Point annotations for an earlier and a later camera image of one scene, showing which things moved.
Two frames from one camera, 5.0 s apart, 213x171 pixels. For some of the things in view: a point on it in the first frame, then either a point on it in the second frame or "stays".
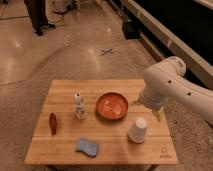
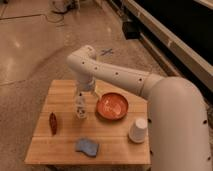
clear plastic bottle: x=80 y=107 stays
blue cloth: x=88 y=148 stays
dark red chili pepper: x=53 y=123 stays
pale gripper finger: x=157 y=115 -> x=86 y=86
